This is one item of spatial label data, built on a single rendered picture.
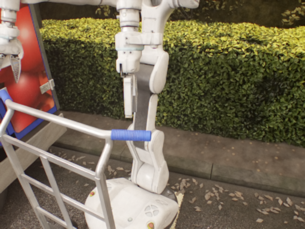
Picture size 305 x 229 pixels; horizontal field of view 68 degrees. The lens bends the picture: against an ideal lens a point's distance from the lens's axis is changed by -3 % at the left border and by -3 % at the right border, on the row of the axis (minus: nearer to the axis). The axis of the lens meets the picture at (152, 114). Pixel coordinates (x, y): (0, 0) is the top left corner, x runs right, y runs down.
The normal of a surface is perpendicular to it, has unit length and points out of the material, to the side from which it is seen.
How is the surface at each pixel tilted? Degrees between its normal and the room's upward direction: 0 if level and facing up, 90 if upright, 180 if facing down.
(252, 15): 54
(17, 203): 0
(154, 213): 0
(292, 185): 0
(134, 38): 73
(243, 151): 8
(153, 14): 80
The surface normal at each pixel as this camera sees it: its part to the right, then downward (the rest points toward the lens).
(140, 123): -0.50, 0.20
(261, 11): -0.26, -0.09
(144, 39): 0.22, 0.21
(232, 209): -0.04, -0.85
